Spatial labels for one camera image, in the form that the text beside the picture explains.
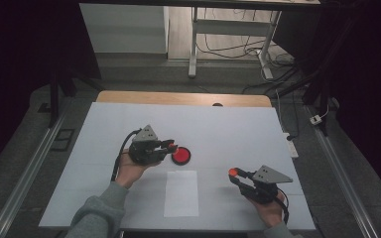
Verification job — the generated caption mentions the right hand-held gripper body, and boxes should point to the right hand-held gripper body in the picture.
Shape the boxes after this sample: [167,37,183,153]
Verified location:
[239,165,294,205]

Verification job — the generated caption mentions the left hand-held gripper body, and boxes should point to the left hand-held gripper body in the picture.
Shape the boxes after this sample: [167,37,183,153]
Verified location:
[128,124,164,167]

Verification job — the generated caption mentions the round red ink pad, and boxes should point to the round red ink pad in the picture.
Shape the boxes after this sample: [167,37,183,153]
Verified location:
[171,146,192,167]

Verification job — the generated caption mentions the white paper sheet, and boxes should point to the white paper sheet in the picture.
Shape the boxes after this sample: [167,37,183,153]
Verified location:
[163,170,200,218]

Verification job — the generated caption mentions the person's right hand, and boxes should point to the person's right hand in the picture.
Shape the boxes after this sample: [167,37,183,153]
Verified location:
[251,191,288,229]

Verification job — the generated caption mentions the person's left hand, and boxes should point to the person's left hand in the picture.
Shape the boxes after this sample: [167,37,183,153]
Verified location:
[114,150,162,190]

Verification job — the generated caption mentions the white table cover sheet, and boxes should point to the white table cover sheet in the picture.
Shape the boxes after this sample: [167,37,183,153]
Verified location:
[38,101,317,231]

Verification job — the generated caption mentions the white power strip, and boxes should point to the white power strip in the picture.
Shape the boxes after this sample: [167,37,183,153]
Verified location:
[282,132,300,159]

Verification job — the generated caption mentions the black floor socket cover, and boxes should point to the black floor socket cover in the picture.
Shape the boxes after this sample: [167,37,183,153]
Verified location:
[51,128,76,153]

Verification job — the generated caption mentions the black stand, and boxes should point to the black stand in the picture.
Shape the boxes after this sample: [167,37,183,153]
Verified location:
[271,19,345,137]
[48,65,103,128]

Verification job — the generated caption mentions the white cabinet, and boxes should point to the white cabinet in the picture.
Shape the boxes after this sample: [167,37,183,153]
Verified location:
[78,3,170,55]

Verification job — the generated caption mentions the dark curtain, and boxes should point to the dark curtain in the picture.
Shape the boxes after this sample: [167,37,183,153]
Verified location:
[272,0,381,206]
[0,0,102,179]

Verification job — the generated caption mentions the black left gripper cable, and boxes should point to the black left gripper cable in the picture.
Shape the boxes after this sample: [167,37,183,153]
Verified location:
[111,128,142,182]

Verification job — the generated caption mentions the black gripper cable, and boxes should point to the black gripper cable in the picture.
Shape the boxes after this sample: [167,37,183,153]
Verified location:
[277,188,291,225]
[111,128,142,182]

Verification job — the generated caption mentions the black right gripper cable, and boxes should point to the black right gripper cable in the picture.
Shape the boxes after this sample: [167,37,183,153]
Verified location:
[277,188,291,225]

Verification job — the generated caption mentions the metal floor rail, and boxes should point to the metal floor rail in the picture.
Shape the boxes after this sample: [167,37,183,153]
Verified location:
[0,98,72,238]
[306,105,380,238]

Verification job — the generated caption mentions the white adapter with cable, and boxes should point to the white adapter with cable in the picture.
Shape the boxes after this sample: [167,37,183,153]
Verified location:
[310,104,330,126]

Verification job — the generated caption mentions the black floor cable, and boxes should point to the black floor cable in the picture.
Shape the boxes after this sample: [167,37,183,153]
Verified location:
[241,63,299,95]

